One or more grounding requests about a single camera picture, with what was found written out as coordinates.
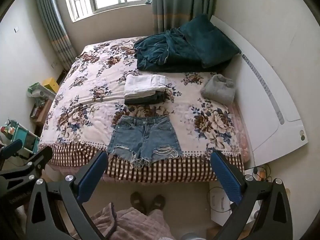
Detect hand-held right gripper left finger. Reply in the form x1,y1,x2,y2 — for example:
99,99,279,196
25,150,109,240

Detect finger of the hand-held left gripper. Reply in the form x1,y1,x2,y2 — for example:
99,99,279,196
0,139,23,159
0,145,54,189

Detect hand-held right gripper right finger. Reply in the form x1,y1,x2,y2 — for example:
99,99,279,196
210,150,293,240

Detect blue denim shorts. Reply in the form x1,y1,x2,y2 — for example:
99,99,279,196
107,115,182,168

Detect dark folded pants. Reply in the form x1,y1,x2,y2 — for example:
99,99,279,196
124,91,167,105

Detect white folded pants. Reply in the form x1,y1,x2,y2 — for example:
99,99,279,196
124,74,166,97

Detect teal storage cart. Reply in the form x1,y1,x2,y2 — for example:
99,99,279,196
0,118,41,157

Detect white box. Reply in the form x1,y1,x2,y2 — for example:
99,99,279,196
209,182,241,227

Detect wooden nightstand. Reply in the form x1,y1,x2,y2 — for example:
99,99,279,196
30,97,53,131

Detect brown slipper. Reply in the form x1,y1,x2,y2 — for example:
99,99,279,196
149,194,166,212
130,192,147,214

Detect green and white plastic bag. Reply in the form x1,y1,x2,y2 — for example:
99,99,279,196
27,82,57,98

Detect person's pink pajama legs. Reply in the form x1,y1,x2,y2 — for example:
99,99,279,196
71,202,176,240

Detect yellow box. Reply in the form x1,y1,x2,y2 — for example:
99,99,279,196
42,77,60,93

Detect floral bedspread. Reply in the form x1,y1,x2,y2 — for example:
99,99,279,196
37,37,251,183

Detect grey folded sweater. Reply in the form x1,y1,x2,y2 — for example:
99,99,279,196
200,74,236,105

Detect white headboard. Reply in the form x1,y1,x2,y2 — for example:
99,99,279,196
209,15,309,168

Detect grey-green striped curtain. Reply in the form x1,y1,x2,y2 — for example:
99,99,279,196
33,0,77,72
151,0,217,33

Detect teal velvet pillow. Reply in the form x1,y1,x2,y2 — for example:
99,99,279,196
179,14,242,68

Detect teal velvet blanket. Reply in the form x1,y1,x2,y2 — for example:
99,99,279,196
134,27,208,73

